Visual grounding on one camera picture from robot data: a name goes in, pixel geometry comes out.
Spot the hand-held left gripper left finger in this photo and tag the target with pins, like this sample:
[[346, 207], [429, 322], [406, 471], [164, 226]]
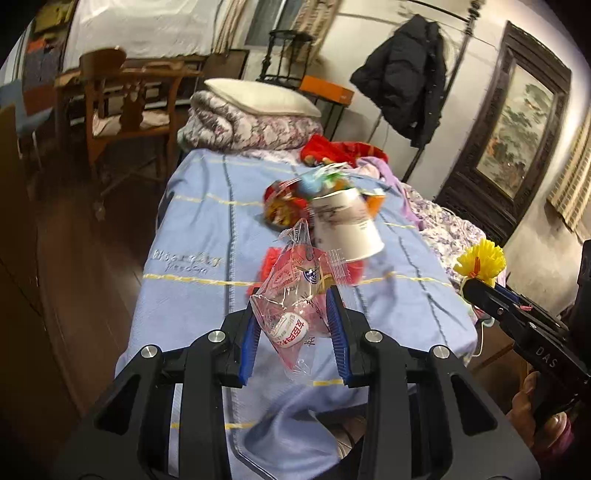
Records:
[[245, 346]]

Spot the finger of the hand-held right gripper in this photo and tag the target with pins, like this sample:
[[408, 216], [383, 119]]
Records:
[[485, 300], [510, 296]]

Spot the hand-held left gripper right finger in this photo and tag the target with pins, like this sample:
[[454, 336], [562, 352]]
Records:
[[336, 341]]

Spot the yellow plastic flower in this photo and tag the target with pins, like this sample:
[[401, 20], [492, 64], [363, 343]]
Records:
[[482, 258]]

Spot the clear plastic bag red print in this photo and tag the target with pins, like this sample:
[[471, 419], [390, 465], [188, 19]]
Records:
[[291, 286]]

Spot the person's right hand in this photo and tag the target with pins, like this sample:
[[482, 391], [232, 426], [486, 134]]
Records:
[[519, 406]]

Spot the purple floral quilt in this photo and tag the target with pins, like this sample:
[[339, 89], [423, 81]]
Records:
[[443, 235]]

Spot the white paper cup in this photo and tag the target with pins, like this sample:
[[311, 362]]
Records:
[[344, 226]]

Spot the blue striped blanket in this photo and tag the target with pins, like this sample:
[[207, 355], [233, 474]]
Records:
[[198, 240]]

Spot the pile of colourful snack wrappers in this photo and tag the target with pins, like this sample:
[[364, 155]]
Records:
[[281, 203]]

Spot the plain purple cloth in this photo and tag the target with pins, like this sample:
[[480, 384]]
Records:
[[392, 184]]

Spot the dark framed painting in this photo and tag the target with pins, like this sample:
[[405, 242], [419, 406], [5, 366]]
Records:
[[512, 129]]

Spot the red cloth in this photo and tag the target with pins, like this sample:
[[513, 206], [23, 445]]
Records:
[[341, 150]]

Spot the folded dark floral quilt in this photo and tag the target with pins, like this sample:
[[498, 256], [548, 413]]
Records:
[[221, 127]]

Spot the black jacket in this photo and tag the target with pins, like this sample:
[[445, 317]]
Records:
[[401, 78]]

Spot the cream pillow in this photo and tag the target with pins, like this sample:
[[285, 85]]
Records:
[[263, 97]]

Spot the metal coat rack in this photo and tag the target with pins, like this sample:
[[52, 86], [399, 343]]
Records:
[[461, 50]]

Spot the wooden table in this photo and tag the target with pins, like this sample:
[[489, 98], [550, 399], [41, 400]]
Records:
[[152, 76]]

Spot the wooden chair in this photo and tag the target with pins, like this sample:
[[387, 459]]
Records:
[[108, 92]]

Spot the black metal stand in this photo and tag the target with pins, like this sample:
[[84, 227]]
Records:
[[281, 55]]

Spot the patterned curtain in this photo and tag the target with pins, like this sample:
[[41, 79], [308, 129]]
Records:
[[314, 23]]

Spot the white cover cloth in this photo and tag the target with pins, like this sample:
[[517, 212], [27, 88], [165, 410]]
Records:
[[147, 27]]

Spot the cluttered shelf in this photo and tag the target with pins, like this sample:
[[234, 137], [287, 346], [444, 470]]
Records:
[[46, 41]]

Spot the woven wall mat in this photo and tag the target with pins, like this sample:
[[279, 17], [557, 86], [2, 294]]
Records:
[[572, 180]]

